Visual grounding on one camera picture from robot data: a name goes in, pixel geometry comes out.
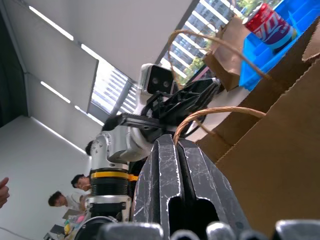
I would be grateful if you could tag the bystander bare hand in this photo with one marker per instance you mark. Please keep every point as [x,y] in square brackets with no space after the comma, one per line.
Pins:
[3,192]

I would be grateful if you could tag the black-haired seated person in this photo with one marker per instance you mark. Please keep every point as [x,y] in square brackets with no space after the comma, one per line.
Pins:
[62,200]
[78,182]

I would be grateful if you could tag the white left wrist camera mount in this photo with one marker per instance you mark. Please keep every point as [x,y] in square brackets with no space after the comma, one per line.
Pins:
[143,75]

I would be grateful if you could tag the grey laptop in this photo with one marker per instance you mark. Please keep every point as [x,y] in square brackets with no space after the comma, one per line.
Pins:
[71,213]
[57,229]

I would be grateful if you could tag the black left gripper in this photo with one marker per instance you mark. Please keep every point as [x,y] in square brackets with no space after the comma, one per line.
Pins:
[175,110]

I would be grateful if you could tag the blue plastic bin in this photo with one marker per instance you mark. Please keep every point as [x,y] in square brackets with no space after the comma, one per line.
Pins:
[257,55]

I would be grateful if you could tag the brown paper bag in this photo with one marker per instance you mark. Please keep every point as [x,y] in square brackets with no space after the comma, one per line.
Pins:
[225,62]
[275,162]

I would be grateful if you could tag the red cola can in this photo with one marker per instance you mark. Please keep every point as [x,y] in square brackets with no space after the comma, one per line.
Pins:
[270,27]

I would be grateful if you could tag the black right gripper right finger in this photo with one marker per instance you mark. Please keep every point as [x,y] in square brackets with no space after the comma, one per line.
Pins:
[207,180]

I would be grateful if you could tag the dark curtain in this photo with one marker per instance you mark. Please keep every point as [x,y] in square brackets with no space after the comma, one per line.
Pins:
[11,75]

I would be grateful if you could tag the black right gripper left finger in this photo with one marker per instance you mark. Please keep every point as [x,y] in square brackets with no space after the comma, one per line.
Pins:
[160,175]

